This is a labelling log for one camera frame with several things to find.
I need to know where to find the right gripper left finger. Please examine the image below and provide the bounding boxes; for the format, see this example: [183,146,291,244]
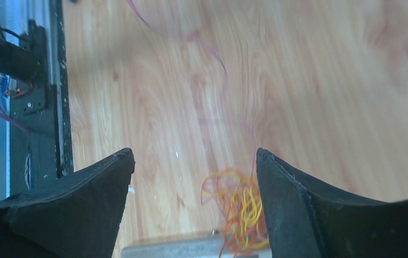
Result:
[0,148,135,257]

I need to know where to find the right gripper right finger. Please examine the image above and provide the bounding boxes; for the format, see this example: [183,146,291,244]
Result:
[256,148,408,257]

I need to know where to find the orange cable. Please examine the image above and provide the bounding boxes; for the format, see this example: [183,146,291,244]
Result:
[201,167,270,258]

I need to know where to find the purple thin cable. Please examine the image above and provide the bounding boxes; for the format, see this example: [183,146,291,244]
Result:
[125,0,260,179]

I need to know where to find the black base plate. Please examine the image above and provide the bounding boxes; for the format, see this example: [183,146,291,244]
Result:
[6,1,74,196]

